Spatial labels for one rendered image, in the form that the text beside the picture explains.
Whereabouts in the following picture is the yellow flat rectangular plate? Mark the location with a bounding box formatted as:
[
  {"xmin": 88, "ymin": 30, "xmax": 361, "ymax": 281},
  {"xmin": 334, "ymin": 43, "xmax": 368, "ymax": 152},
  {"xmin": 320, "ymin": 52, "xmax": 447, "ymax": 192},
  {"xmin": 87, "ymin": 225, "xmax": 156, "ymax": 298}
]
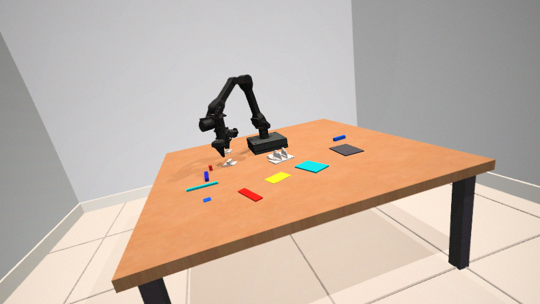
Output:
[{"xmin": 264, "ymin": 172, "xmax": 291, "ymax": 184}]

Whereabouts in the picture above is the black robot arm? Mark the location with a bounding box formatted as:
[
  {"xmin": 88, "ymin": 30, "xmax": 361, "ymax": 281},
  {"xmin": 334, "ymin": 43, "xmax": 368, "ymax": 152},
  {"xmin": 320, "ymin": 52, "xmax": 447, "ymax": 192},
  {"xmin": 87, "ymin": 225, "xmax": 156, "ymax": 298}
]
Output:
[{"xmin": 199, "ymin": 75, "xmax": 271, "ymax": 139}]

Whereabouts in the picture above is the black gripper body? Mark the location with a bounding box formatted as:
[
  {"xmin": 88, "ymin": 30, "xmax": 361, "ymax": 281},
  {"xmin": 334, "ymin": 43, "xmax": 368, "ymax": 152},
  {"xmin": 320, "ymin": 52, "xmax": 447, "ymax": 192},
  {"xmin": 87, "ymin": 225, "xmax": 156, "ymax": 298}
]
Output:
[{"xmin": 211, "ymin": 126, "xmax": 230, "ymax": 147}]

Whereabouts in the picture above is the red flat plate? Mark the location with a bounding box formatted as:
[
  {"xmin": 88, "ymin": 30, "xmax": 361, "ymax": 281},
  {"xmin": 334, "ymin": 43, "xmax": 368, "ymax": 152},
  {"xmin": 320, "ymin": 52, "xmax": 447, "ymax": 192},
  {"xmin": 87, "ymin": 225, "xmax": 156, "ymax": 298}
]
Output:
[{"xmin": 238, "ymin": 188, "xmax": 263, "ymax": 202}]

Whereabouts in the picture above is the cyan flat rectangular plate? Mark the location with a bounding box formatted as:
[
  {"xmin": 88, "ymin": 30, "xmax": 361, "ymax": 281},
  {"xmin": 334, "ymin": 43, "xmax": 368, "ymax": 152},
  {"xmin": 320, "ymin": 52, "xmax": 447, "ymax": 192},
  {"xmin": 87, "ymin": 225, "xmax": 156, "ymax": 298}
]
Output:
[{"xmin": 295, "ymin": 161, "xmax": 329, "ymax": 173}]

